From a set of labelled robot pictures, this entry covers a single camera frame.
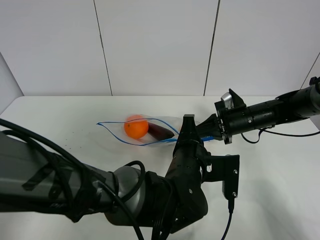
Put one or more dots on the clear blue-zip file bag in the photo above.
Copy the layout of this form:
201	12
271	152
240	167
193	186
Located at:
115	129

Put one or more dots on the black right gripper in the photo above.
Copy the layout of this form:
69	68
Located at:
240	119

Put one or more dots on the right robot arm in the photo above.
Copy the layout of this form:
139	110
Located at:
298	105

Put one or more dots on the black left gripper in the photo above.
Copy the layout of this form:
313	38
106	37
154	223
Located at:
185	175

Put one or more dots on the orange fruit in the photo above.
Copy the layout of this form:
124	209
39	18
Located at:
136	126

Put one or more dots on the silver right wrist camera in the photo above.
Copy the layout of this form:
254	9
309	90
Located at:
232	100

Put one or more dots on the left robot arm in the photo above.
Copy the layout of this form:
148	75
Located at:
37	175

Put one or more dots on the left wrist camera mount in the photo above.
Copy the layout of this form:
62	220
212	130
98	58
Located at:
225	169

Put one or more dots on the dark purple eggplant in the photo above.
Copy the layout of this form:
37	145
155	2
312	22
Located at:
159	133

